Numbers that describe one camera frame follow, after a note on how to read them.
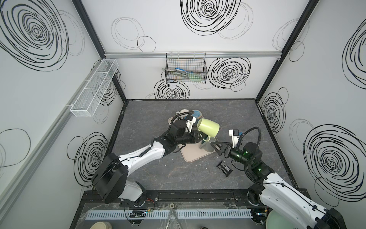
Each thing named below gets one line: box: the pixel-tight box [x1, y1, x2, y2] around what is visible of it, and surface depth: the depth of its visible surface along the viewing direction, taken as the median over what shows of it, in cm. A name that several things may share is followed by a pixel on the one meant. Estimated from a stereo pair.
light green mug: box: [196, 118, 220, 142], surface depth 75 cm
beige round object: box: [89, 221, 113, 229], surface depth 63 cm
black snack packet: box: [216, 160, 234, 177], surface depth 84 cm
